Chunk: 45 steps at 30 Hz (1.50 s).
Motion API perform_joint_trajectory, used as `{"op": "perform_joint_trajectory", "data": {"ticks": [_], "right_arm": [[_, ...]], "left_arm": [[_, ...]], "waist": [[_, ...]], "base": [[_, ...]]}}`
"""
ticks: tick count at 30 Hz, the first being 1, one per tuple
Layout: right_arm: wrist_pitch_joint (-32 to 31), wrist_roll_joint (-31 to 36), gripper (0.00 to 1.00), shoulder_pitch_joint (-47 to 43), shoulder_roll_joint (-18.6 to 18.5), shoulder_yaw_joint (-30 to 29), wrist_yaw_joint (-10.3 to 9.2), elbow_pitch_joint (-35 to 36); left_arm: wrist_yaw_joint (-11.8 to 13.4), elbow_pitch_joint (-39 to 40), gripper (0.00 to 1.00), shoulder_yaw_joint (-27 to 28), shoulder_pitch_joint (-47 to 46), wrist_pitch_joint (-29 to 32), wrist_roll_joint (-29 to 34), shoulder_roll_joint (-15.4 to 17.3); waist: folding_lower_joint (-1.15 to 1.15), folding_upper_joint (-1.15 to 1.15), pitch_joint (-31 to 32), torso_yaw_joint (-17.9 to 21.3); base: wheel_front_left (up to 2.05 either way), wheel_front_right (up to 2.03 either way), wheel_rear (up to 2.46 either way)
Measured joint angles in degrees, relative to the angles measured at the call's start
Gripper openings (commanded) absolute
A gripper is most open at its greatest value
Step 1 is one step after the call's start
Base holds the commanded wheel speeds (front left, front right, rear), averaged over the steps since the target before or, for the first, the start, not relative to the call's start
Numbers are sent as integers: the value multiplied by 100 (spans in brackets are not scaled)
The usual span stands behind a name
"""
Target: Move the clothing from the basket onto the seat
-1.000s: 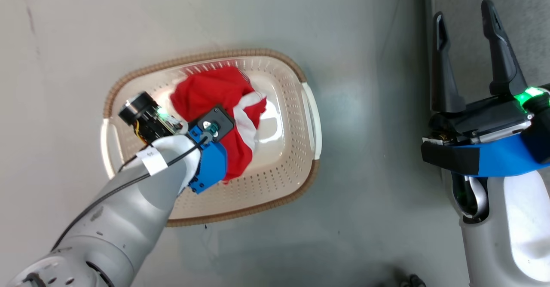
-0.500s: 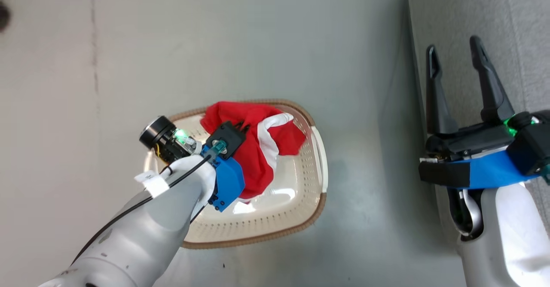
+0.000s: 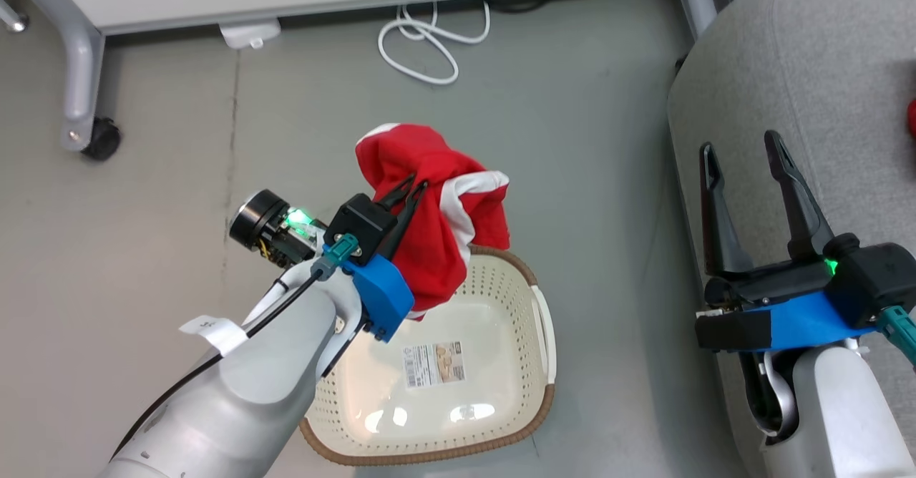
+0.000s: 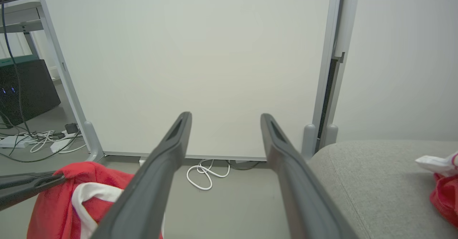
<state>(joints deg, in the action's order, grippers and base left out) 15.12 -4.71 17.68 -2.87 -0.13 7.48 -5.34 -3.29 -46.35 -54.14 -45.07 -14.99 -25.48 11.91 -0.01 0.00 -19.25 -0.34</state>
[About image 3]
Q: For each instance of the blue left camera mount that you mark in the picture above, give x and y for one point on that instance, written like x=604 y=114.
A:
x=383 y=295

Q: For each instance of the small white floor box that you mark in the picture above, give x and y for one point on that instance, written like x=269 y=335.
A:
x=249 y=33

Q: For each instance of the teal right camera plug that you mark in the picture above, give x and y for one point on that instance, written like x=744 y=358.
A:
x=900 y=331

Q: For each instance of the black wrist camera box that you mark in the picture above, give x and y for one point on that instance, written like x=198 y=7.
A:
x=361 y=226
x=876 y=277

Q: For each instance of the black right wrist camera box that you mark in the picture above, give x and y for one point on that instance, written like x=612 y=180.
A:
x=876 y=277

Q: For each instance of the printed paper basket label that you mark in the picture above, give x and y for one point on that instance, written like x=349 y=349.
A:
x=434 y=365

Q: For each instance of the red and white garment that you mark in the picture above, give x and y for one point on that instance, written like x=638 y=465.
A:
x=436 y=267

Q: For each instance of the large black caster wheel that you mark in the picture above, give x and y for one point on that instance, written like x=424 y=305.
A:
x=102 y=139

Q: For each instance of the cream perforated laundry basket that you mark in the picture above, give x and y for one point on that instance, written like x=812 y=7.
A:
x=501 y=335

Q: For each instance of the small red item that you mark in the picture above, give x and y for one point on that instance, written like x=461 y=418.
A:
x=912 y=119

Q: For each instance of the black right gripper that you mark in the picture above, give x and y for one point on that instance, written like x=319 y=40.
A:
x=773 y=285

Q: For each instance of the grey fabric couch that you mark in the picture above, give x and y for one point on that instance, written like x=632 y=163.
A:
x=823 y=70

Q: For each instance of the slim grey table leg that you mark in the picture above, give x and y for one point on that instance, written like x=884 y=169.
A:
x=11 y=18

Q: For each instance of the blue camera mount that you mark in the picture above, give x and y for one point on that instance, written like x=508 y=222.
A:
x=383 y=295
x=809 y=324

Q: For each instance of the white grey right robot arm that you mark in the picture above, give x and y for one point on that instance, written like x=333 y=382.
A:
x=837 y=421

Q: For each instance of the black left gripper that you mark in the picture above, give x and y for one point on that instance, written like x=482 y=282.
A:
x=268 y=227

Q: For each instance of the table leg with caster wheel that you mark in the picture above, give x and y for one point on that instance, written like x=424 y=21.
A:
x=79 y=70

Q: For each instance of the blue right camera mount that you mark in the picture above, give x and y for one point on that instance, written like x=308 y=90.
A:
x=809 y=324

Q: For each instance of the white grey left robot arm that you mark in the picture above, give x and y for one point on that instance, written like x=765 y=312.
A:
x=236 y=406

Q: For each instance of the small black caster wheel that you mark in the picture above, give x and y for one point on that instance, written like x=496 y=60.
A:
x=680 y=65

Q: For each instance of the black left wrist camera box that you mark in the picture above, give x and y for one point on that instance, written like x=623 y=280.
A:
x=361 y=226

